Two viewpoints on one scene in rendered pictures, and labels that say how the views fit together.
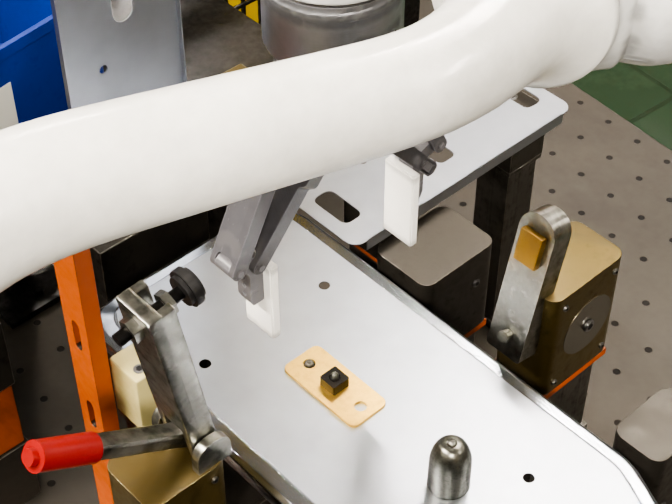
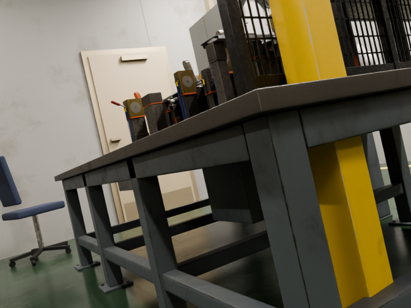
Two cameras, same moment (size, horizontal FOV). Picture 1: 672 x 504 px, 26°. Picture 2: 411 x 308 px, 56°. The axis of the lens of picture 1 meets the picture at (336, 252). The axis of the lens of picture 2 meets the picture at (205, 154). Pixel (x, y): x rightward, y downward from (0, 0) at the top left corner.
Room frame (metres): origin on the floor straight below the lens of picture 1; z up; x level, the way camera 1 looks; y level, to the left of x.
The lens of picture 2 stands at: (2.47, -0.07, 0.61)
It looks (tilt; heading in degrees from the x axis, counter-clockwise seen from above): 0 degrees down; 189
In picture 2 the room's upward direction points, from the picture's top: 13 degrees counter-clockwise
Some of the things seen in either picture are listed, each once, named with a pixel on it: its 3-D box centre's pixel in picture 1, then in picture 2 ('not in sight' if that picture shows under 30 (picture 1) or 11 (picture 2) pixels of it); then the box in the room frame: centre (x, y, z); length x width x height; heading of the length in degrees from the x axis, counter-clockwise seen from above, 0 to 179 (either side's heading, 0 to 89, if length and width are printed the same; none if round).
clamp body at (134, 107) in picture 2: not in sight; (136, 128); (0.11, -0.86, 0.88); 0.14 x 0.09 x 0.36; 133
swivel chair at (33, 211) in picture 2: not in sight; (30, 206); (-0.77, -2.33, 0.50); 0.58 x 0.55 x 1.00; 124
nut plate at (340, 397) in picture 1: (334, 382); not in sight; (0.75, 0.00, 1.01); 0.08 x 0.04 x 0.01; 43
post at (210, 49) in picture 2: (501, 212); (222, 83); (1.12, -0.17, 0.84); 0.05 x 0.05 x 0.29; 43
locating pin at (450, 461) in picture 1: (449, 468); not in sight; (0.66, -0.08, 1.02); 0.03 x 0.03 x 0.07
